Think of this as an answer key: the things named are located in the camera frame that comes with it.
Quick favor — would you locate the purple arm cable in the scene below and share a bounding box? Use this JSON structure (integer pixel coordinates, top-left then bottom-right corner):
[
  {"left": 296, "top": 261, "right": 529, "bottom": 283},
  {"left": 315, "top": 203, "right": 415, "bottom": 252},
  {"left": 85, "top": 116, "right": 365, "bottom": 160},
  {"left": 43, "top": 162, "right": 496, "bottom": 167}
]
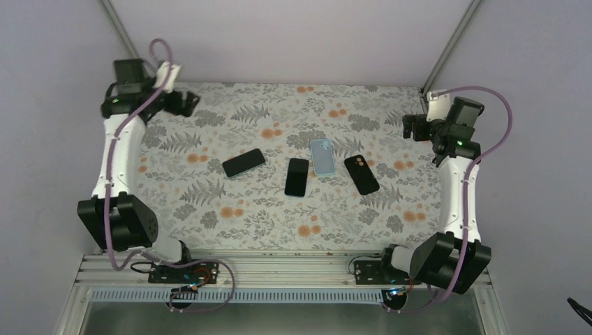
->
[
  {"left": 381, "top": 86, "right": 515, "bottom": 315},
  {"left": 103, "top": 38, "right": 237, "bottom": 315}
]

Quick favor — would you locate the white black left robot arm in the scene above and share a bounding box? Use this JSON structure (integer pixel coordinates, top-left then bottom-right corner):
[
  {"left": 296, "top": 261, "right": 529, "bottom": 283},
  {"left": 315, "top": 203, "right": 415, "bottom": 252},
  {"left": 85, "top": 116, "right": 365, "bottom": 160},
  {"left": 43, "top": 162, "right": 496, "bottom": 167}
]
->
[{"left": 77, "top": 59, "right": 200, "bottom": 283}]

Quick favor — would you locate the white slotted cable duct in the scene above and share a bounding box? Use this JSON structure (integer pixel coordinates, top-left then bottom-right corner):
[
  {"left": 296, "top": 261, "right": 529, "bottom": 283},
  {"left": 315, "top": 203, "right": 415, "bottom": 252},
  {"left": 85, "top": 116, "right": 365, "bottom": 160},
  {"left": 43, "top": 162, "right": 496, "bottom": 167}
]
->
[{"left": 91, "top": 288, "right": 383, "bottom": 304}]

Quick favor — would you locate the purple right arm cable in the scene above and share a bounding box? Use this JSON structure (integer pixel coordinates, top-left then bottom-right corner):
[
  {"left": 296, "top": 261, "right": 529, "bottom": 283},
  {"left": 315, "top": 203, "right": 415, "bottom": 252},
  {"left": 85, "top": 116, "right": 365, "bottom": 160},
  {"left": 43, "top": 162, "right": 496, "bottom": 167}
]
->
[{"left": 381, "top": 86, "right": 515, "bottom": 315}]

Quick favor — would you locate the black smartphone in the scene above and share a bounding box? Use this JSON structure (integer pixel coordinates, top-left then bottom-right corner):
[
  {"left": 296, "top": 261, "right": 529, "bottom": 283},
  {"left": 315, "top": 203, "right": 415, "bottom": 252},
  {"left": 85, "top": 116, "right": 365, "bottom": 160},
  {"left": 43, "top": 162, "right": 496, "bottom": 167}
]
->
[{"left": 344, "top": 155, "right": 380, "bottom": 195}]

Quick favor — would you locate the black object at right edge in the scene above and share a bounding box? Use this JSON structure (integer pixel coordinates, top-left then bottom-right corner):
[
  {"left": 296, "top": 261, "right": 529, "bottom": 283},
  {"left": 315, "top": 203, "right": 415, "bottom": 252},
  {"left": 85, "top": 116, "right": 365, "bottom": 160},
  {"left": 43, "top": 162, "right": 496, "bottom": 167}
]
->
[{"left": 567, "top": 297, "right": 592, "bottom": 326}]

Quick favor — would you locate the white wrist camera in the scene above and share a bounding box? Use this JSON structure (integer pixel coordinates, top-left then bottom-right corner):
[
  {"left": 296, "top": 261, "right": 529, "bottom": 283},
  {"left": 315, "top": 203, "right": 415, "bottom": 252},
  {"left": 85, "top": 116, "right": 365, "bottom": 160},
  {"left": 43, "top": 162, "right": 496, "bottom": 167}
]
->
[
  {"left": 153, "top": 61, "right": 182, "bottom": 94},
  {"left": 426, "top": 91, "right": 452, "bottom": 122}
]

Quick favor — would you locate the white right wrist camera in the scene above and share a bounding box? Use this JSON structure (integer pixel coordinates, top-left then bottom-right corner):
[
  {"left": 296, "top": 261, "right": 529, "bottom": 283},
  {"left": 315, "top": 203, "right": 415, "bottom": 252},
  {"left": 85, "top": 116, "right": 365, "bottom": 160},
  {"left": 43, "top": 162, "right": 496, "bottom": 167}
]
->
[{"left": 426, "top": 91, "right": 452, "bottom": 122}]

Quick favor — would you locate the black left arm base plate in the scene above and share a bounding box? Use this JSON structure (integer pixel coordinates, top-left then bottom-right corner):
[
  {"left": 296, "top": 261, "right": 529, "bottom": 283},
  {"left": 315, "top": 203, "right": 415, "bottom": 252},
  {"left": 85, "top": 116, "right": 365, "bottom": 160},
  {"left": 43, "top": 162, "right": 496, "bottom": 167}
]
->
[{"left": 147, "top": 261, "right": 219, "bottom": 285}]

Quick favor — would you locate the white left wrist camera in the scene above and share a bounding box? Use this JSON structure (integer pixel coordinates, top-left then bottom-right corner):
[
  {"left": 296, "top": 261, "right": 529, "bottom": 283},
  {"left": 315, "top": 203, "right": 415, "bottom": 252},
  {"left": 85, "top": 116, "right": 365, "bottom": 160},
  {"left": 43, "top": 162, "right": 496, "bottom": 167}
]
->
[{"left": 153, "top": 61, "right": 182, "bottom": 94}]

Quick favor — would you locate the blue phone without case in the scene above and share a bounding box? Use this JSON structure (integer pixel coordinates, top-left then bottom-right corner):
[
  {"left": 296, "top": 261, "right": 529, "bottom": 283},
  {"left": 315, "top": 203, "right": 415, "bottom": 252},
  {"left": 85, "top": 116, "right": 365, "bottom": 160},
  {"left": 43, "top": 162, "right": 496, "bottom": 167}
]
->
[{"left": 284, "top": 158, "right": 309, "bottom": 198}]

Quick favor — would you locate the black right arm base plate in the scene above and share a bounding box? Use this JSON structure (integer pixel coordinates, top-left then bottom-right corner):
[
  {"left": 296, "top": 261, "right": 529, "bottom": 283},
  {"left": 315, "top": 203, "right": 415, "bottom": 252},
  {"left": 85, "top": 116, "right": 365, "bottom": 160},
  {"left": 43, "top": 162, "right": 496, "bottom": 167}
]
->
[{"left": 351, "top": 260, "right": 422, "bottom": 285}]

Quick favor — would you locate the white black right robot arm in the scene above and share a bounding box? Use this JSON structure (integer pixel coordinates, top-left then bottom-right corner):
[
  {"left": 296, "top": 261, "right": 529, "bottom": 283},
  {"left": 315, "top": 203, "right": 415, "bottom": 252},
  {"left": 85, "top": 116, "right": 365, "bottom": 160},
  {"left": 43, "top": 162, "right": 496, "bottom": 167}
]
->
[{"left": 378, "top": 94, "right": 491, "bottom": 294}]

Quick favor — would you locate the floral patterned table mat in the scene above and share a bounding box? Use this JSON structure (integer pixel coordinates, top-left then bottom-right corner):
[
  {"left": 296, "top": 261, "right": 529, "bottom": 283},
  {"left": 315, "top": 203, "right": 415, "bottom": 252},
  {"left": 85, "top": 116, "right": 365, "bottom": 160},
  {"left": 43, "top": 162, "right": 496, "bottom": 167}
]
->
[{"left": 138, "top": 83, "right": 440, "bottom": 251}]

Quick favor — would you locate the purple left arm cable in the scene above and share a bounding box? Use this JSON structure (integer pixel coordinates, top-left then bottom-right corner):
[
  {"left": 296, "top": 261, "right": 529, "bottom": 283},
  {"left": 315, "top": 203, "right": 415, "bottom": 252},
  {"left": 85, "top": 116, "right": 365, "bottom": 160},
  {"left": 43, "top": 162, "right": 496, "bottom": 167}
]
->
[{"left": 103, "top": 38, "right": 237, "bottom": 315}]

